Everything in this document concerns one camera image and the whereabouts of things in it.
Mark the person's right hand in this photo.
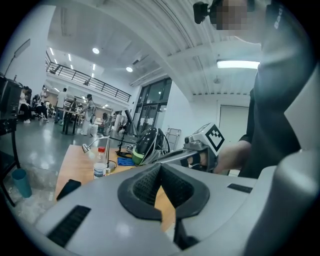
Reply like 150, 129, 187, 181
187, 151, 210, 170

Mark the white door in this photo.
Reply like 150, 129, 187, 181
218, 104, 250, 149

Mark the black framed glass window wall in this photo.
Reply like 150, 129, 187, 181
132, 77, 173, 136

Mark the teal plastic cup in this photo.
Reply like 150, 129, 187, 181
11, 168, 33, 199

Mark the silver desk lamp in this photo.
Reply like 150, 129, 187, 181
81, 135, 118, 174

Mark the black head-worn camera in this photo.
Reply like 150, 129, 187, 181
193, 1, 214, 25

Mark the blue cloth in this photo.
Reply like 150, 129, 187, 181
117, 156, 136, 167

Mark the long ceiling light fixture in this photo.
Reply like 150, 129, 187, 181
216, 59, 261, 70

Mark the person's right forearm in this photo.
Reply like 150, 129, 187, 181
213, 140, 252, 176

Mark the person's dark shirt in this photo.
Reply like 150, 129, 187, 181
238, 0, 316, 180

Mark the clear bottle with red cap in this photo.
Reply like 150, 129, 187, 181
93, 146, 108, 180

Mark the black cone lamp on stand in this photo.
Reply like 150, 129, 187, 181
115, 109, 140, 159

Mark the black balcony railing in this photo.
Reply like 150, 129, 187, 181
45, 61, 132, 103

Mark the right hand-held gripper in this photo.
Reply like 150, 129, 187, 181
154, 122, 226, 173

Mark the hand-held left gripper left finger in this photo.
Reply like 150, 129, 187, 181
117, 163, 163, 221

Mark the black equipment cabinet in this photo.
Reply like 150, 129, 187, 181
0, 74, 24, 208

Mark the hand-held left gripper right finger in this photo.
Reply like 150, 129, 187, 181
160, 163, 210, 251

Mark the black smartphone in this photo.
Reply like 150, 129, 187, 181
56, 178, 82, 202

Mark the black legged work table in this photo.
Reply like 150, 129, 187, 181
58, 107, 86, 136

